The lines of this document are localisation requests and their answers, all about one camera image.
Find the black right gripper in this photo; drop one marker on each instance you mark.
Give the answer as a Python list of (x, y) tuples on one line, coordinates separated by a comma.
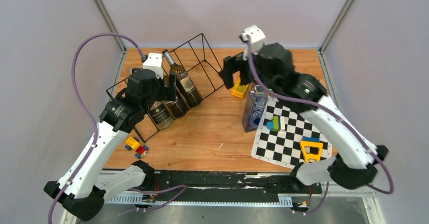
[(231, 64)]

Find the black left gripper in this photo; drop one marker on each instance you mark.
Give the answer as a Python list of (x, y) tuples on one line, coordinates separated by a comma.
[(167, 92)]

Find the blue square bottle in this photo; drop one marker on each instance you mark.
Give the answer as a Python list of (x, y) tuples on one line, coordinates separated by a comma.
[(255, 105)]

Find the dark green wine bottle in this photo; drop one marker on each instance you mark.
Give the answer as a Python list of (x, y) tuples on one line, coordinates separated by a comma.
[(184, 82)]

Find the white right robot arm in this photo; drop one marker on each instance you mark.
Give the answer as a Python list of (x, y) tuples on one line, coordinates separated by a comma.
[(354, 166)]

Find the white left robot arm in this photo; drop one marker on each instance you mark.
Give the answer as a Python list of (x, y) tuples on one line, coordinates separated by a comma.
[(81, 190)]

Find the clear champagne bottle near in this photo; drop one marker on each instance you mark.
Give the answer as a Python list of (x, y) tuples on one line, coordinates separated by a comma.
[(160, 115)]

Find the olive green wine bottle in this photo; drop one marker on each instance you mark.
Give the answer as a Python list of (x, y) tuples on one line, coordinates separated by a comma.
[(178, 108)]

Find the yellow red blue block house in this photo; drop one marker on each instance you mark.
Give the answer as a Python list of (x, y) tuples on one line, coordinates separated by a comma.
[(239, 90)]

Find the yellow red toy car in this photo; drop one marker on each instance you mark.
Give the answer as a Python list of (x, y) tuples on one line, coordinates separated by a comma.
[(132, 143)]

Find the green white blue block stack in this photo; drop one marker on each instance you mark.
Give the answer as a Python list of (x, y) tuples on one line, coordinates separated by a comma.
[(277, 124)]

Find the yellow arch blue block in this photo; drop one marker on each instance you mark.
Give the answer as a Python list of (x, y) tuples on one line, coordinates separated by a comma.
[(311, 149)]

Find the black white chessboard mat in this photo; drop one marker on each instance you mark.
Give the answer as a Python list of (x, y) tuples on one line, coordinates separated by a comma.
[(283, 148)]

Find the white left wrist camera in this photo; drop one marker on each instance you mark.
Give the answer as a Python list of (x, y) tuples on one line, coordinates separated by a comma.
[(154, 62)]

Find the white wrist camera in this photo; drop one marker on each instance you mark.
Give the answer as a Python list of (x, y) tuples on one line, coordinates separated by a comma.
[(254, 38), (154, 62)]

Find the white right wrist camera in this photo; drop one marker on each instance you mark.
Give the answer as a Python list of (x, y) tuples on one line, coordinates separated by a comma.
[(254, 38)]

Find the black wire wine rack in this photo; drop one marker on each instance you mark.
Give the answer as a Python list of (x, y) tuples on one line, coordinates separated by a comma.
[(201, 64)]

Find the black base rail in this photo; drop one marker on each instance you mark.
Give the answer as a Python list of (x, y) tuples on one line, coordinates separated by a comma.
[(221, 188)]

